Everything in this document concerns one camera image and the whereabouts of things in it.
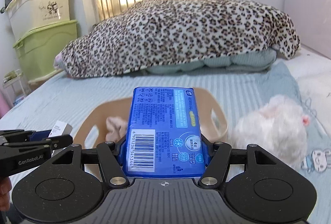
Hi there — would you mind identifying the green plastic storage box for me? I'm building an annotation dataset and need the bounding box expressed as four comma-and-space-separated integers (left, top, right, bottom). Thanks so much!
12, 19, 78, 83

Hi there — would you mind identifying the beige plastic basket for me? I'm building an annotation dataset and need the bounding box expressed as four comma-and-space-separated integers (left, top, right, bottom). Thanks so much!
73, 88, 229, 153

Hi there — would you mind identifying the white cartoon print sheet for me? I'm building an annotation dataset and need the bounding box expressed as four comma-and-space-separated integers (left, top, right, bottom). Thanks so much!
292, 43, 331, 180

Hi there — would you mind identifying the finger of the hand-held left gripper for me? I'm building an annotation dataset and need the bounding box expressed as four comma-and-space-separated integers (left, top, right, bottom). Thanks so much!
39, 134, 74, 151
0, 129, 53, 142

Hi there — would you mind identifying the pink cloth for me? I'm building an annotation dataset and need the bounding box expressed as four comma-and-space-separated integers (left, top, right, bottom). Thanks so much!
105, 117, 129, 142

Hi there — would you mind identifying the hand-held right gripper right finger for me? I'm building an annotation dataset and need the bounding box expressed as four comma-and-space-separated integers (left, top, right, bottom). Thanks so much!
198, 136, 279, 186

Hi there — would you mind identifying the pale pink board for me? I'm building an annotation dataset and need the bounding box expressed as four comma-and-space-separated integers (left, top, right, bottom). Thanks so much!
284, 0, 331, 60

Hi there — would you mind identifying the leopard print blanket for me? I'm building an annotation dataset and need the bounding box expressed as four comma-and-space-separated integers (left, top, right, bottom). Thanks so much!
53, 0, 301, 79

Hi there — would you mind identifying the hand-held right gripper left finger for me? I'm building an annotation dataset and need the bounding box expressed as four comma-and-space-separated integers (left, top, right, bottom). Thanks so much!
51, 136, 130, 186

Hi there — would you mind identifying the light blue quilt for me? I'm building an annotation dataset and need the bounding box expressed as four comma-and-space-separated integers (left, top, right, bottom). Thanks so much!
140, 48, 278, 75

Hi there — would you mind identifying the person's left hand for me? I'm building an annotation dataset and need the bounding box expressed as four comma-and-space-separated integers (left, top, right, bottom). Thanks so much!
0, 177, 12, 212

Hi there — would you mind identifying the small white rack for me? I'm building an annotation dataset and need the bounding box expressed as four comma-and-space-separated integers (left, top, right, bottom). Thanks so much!
2, 69, 32, 107

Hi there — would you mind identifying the cream plastic storage box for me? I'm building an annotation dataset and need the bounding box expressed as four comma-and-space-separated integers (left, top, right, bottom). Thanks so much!
5, 0, 71, 42

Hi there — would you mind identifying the blue striped bed sheet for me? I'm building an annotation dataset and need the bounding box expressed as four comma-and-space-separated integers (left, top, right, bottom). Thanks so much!
0, 61, 331, 178

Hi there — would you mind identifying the blue tissue pack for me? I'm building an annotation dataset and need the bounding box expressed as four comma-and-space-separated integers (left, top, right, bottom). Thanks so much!
122, 86, 208, 178

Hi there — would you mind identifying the white plush toy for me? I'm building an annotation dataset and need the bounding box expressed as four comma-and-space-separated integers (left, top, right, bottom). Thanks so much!
230, 94, 311, 171

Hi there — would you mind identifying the small white box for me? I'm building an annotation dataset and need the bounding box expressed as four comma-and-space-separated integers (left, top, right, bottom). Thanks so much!
50, 121, 73, 138

